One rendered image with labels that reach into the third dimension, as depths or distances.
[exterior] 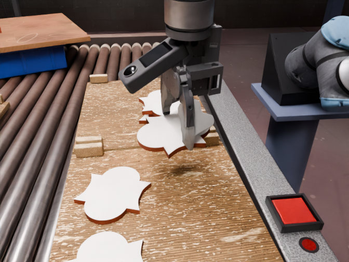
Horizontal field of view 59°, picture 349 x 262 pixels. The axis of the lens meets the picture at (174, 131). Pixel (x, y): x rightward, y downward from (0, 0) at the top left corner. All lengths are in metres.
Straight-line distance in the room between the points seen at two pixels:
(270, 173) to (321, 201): 1.42
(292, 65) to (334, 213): 1.18
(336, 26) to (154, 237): 0.73
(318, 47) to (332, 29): 0.06
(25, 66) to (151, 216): 0.87
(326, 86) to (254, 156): 0.31
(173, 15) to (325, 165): 2.06
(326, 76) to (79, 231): 0.73
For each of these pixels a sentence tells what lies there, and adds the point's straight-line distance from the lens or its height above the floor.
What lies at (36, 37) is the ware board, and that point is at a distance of 1.29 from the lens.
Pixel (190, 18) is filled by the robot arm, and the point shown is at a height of 1.25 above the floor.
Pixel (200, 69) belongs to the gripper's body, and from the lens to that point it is 0.50.
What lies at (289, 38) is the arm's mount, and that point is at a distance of 1.19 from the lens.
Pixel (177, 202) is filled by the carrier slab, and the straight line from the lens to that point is 0.58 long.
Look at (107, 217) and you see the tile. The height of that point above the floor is 0.95.
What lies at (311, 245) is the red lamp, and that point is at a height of 0.92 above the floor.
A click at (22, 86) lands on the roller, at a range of 1.19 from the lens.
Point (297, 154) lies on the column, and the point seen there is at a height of 0.68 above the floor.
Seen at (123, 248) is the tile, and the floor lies 0.95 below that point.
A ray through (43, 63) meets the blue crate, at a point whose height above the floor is 0.95.
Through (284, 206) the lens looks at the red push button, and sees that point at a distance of 0.62.
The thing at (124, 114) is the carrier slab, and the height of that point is 0.94.
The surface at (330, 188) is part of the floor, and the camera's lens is 2.23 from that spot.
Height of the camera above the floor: 1.34
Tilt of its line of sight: 32 degrees down
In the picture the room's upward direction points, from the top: straight up
